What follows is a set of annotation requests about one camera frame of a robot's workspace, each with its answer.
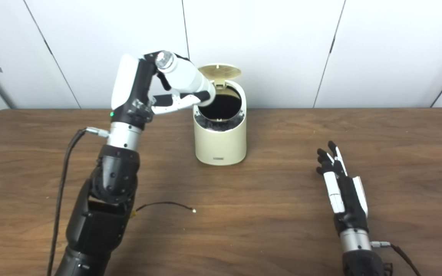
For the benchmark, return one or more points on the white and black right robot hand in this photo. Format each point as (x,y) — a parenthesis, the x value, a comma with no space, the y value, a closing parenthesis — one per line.
(349,199)

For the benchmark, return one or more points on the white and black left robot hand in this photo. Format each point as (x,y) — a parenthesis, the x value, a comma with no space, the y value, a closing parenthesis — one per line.
(127,88)

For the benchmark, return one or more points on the small white plastic bottle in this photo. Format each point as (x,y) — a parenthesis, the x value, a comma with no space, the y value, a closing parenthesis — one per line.
(184,76)

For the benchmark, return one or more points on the round cream bin lid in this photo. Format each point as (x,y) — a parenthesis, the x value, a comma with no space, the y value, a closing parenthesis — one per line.
(219,71)

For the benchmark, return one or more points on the cream-colored bin body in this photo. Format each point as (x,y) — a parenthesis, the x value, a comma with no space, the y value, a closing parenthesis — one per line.
(219,145)

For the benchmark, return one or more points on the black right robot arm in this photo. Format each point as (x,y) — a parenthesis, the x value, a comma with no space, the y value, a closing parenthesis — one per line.
(359,257)

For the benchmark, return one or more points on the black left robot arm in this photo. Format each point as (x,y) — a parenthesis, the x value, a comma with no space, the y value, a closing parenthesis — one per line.
(106,214)

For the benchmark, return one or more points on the black bin liner bag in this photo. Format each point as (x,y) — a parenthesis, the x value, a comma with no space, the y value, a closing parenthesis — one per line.
(219,125)

